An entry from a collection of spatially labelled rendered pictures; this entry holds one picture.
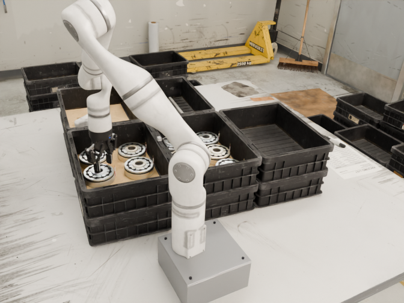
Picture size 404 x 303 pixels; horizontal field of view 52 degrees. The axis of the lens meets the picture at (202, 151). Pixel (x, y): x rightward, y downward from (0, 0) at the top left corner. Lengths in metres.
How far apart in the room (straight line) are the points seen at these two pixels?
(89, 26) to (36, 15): 3.66
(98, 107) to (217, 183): 0.46
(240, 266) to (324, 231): 0.43
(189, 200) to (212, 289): 0.27
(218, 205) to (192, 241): 0.32
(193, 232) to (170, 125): 0.30
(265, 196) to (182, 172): 0.57
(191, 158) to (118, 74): 0.26
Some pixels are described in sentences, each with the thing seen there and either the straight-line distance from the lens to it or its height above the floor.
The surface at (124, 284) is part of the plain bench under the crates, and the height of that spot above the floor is 0.70.
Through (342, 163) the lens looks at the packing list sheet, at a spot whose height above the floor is 0.70.
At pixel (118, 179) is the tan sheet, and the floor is 0.83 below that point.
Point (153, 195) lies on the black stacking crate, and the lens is 1.32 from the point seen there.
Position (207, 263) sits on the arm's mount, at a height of 0.81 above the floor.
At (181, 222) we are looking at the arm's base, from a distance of 1.12.
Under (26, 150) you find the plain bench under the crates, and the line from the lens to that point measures 1.96.
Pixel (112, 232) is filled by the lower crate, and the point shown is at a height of 0.75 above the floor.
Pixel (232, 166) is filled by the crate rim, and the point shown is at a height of 0.92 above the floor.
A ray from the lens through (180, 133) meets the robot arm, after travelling 1.05.
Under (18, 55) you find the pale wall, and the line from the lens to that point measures 4.72.
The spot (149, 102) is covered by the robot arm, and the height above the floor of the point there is 1.25.
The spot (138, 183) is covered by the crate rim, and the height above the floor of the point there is 0.93.
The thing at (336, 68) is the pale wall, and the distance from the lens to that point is 4.99.
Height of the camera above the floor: 1.66
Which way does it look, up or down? 31 degrees down
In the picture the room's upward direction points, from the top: 3 degrees clockwise
